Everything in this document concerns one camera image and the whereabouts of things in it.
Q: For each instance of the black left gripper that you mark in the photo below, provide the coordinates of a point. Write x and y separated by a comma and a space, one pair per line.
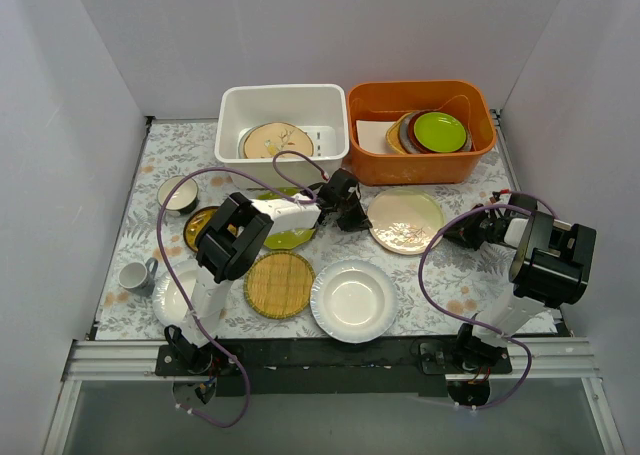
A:
351, 211

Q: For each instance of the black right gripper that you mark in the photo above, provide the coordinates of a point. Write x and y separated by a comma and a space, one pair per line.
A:
470, 228

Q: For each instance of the beige green floral plate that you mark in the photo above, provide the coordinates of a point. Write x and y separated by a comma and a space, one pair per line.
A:
404, 220

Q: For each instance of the green dotted scalloped plate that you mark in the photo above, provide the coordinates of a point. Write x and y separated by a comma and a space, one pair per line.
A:
287, 239

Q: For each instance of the woven bamboo round plate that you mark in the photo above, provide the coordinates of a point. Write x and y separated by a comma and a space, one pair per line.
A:
278, 285

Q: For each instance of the beige bird pattern plate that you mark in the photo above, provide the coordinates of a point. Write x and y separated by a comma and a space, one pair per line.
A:
269, 139

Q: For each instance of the white watermelon pattern plate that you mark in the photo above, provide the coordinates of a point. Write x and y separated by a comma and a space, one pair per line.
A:
242, 143

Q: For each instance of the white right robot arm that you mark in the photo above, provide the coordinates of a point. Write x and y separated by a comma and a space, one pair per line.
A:
551, 267

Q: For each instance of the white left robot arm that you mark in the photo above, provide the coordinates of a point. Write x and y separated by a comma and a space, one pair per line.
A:
229, 244

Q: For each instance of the white paper in orange bin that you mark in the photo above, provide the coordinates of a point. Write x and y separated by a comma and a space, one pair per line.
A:
371, 136

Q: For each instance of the green plate in orange bin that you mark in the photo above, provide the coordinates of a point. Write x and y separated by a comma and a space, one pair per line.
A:
439, 132

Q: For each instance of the stack of plates in bin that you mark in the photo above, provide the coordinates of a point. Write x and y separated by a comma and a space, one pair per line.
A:
401, 139

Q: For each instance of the orange plastic bin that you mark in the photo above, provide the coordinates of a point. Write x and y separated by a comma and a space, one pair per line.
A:
388, 101

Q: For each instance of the white plastic bin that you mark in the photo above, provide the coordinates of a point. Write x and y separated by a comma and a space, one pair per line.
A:
317, 109

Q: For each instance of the floral patterned table mat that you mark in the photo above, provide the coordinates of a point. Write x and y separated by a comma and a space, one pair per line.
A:
462, 281

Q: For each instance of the white deep plate centre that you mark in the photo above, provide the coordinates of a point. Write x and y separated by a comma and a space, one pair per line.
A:
354, 301

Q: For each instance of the white deep plate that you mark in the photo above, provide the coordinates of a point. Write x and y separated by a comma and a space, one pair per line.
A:
167, 300
354, 301

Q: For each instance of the small yellow black dish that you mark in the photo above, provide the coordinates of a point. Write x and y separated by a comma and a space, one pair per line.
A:
195, 224

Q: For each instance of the small white dark bowl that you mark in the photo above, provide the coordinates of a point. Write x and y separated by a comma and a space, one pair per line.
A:
180, 201

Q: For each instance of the white deep plate left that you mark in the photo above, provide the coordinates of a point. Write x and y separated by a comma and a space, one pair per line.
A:
167, 300

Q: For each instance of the small grey white mug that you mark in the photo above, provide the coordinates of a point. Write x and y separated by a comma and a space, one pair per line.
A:
139, 278

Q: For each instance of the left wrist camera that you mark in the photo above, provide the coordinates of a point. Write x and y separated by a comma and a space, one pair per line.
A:
341, 185

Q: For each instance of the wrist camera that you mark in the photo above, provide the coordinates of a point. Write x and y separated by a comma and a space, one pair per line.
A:
522, 201
341, 185

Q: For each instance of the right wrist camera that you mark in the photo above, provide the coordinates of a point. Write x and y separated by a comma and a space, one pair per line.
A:
522, 201

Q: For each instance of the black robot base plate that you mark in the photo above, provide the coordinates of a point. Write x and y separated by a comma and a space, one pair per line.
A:
320, 366

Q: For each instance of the aluminium frame rail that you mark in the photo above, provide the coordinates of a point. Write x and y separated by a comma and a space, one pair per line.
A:
112, 361

